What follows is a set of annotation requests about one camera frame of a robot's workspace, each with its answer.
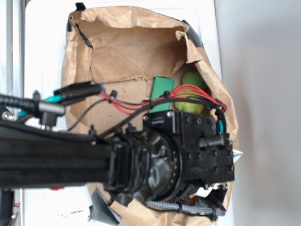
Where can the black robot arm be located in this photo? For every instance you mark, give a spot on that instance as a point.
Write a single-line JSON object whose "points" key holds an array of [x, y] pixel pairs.
{"points": [[173, 151]]}

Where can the white plastic base tray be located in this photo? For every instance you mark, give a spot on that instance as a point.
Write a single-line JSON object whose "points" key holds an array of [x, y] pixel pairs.
{"points": [[45, 31]]}

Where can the metal rail frame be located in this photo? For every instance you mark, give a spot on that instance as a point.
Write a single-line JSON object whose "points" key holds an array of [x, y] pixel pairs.
{"points": [[12, 15]]}

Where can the green fuzzy plush toy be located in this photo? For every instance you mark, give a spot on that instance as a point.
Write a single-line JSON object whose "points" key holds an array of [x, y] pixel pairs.
{"points": [[191, 78]]}

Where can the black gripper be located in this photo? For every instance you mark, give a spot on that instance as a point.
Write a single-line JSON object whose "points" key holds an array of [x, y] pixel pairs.
{"points": [[204, 153]]}

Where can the green rectangular block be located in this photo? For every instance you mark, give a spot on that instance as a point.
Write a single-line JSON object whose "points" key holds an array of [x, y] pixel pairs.
{"points": [[160, 86]]}

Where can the brown paper bag tray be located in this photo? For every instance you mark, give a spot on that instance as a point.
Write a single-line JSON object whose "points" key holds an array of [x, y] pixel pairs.
{"points": [[126, 47]]}

